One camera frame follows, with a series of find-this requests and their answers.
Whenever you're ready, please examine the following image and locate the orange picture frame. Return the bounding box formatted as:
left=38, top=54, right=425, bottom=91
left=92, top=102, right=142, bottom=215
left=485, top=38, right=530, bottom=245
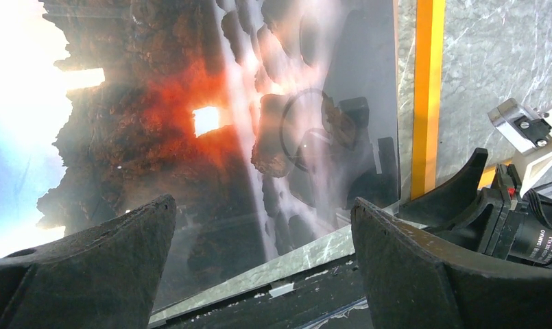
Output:
left=411, top=1, right=552, bottom=198

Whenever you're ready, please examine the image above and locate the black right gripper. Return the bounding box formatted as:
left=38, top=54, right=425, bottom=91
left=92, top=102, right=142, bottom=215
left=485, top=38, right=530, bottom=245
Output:
left=397, top=148, right=552, bottom=269

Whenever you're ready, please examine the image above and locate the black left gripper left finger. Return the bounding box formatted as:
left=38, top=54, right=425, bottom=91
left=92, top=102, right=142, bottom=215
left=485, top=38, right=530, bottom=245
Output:
left=0, top=195, right=176, bottom=328

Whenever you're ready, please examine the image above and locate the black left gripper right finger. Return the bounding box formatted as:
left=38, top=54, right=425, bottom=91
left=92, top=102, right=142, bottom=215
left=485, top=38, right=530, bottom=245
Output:
left=351, top=198, right=552, bottom=328

